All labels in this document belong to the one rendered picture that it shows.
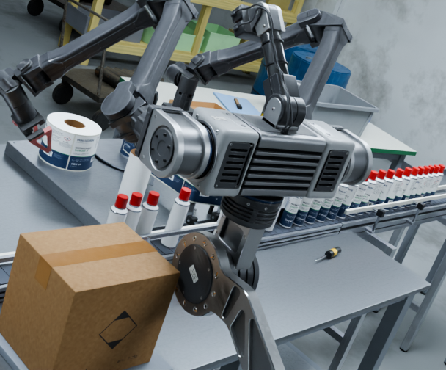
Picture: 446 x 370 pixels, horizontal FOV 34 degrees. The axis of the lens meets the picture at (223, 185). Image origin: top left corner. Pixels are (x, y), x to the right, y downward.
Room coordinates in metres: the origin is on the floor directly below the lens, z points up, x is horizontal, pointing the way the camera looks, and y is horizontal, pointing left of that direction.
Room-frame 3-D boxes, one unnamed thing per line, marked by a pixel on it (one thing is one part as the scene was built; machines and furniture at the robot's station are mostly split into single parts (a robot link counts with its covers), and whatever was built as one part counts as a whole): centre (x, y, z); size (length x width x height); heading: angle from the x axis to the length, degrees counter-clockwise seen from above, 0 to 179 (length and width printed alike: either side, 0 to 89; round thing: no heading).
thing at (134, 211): (1.94, 0.23, 0.98); 0.05 x 0.05 x 0.20
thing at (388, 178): (3.10, -0.68, 0.98); 0.05 x 0.05 x 0.20
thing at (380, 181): (3.05, -0.64, 0.98); 0.05 x 0.05 x 0.20
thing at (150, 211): (1.99, 0.18, 0.98); 0.05 x 0.05 x 0.20
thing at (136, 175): (2.31, 0.29, 1.03); 0.09 x 0.09 x 0.30
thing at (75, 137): (2.48, 0.59, 0.95); 0.20 x 0.20 x 0.14
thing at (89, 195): (2.57, 0.30, 0.86); 0.80 x 0.67 x 0.05; 142
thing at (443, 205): (3.31, -0.84, 0.47); 1.17 x 0.36 x 0.95; 142
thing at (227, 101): (4.31, 0.07, 0.81); 0.32 x 0.24 x 0.01; 27
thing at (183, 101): (2.20, 0.21, 1.32); 0.10 x 0.07 x 0.07; 131
